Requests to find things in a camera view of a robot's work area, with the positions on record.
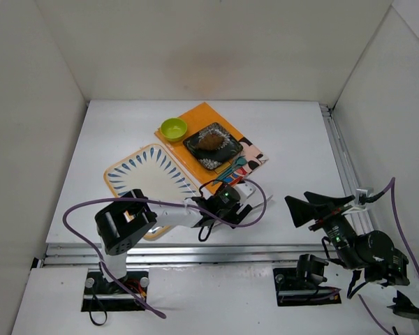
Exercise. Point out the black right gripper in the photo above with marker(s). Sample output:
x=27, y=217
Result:
x=324, y=218

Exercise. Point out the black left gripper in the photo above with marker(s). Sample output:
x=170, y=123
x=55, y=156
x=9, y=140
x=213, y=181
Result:
x=238, y=212

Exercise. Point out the brown croissant bread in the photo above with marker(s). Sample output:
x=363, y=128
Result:
x=210, y=142

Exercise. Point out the silver metal tongs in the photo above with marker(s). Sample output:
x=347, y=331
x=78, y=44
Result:
x=261, y=204

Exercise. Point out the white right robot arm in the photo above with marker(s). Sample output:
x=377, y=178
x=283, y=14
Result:
x=366, y=264

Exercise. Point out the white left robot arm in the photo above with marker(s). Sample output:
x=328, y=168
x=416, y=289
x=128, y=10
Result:
x=121, y=225

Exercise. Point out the teal plastic spoon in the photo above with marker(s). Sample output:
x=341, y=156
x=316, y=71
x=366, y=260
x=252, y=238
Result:
x=235, y=167

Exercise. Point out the black floral square plate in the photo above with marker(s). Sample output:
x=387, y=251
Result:
x=211, y=160

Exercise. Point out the teal plastic fork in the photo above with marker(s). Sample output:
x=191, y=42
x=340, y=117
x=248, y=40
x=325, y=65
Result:
x=230, y=170

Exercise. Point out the white blue-patterned rectangular plate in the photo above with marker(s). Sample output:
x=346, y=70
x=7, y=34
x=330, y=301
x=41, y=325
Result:
x=153, y=171

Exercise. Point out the green small bowl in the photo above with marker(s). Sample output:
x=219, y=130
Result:
x=174, y=129

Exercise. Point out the orange cartoon placemat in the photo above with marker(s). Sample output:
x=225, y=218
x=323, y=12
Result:
x=231, y=172

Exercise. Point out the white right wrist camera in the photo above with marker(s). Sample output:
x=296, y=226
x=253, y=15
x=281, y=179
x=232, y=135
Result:
x=363, y=200

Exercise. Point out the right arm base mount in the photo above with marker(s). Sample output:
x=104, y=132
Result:
x=304, y=284

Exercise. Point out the aluminium frame rail right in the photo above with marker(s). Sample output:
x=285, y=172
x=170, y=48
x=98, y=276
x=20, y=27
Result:
x=363, y=221

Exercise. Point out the aluminium frame rail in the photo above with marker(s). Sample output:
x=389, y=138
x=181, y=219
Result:
x=363, y=221
x=184, y=255

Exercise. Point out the aluminium frame rail front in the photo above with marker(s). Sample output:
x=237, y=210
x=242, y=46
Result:
x=184, y=255

